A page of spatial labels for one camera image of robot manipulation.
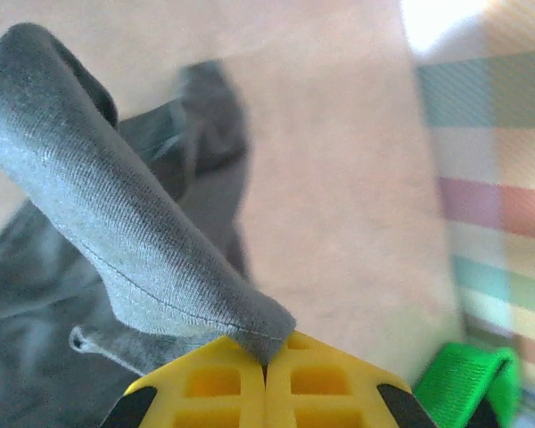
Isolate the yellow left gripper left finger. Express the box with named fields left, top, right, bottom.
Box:
left=102, top=333, right=268, bottom=428

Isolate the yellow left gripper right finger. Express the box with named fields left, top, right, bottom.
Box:
left=266, top=329, right=438, bottom=428

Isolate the grey t-shirt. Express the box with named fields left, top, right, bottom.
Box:
left=0, top=21, right=298, bottom=428

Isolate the green plastic basket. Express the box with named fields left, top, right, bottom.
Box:
left=412, top=342, right=525, bottom=428

